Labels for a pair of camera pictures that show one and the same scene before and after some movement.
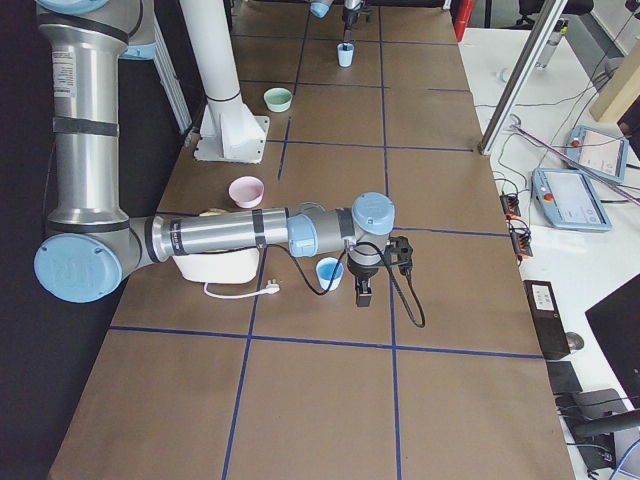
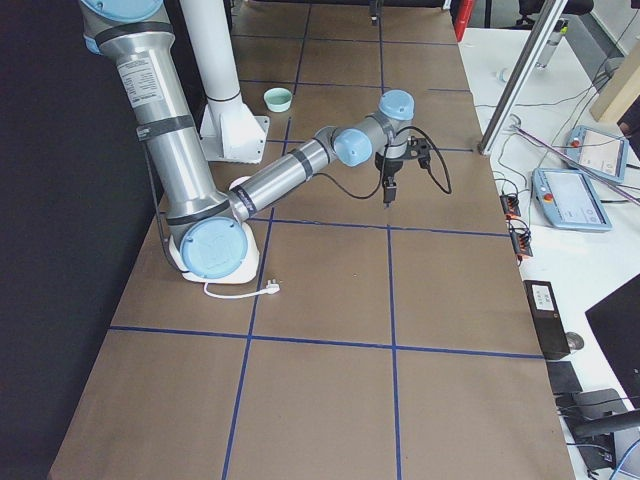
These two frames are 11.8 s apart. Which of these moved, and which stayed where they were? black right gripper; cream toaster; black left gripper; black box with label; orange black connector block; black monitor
Moved: black left gripper; black right gripper
Stayed: orange black connector block; black monitor; black box with label; cream toaster
